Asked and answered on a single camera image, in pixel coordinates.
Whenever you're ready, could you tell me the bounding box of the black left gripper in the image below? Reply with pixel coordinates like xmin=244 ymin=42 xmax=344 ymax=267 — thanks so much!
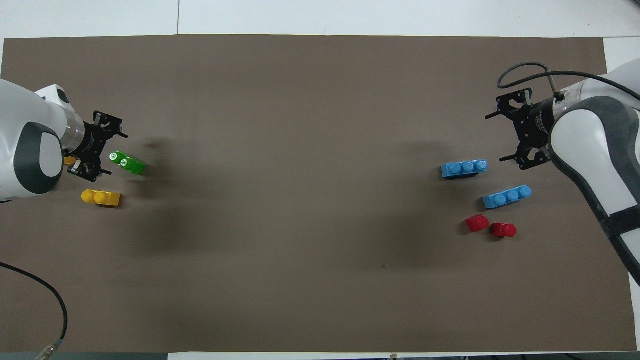
xmin=68 ymin=112 xmax=129 ymax=182

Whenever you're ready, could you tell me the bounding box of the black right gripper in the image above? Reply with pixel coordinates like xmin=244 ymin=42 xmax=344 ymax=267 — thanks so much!
xmin=484 ymin=88 xmax=557 ymax=172

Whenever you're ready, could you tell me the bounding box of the green two-stud toy brick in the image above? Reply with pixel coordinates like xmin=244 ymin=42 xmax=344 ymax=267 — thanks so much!
xmin=109 ymin=150 xmax=147 ymax=176

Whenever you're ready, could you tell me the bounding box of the blue three-stud toy brick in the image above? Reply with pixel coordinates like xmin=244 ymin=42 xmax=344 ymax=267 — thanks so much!
xmin=440 ymin=159 xmax=489 ymax=181
xmin=482 ymin=184 xmax=533 ymax=210

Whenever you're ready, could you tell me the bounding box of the brown table mat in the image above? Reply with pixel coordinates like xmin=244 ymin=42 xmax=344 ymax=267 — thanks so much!
xmin=0 ymin=34 xmax=638 ymax=354

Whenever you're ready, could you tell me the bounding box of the black left arm gripper cable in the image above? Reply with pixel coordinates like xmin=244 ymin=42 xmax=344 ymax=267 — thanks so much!
xmin=0 ymin=262 xmax=69 ymax=360

